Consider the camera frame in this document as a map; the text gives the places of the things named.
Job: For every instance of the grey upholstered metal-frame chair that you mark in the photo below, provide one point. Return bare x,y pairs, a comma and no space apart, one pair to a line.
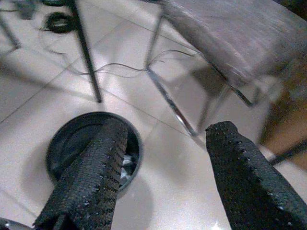
223,40

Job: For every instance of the white crumpled trash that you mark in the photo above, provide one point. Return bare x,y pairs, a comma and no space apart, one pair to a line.
127,165

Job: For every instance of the round dark grey rubbish bin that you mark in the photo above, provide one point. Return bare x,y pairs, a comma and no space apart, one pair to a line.
72,141

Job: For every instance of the brown wooden furniture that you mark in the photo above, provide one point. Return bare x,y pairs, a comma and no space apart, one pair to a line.
287,115

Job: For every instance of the black metal table leg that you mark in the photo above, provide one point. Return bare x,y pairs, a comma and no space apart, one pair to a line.
86,51

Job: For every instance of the grey metal frame leg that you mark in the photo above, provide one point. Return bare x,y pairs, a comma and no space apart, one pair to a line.
9,33

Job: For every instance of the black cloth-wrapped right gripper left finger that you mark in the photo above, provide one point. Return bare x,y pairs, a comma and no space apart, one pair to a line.
88,177

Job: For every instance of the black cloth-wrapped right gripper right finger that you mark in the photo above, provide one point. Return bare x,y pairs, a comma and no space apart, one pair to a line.
249,182

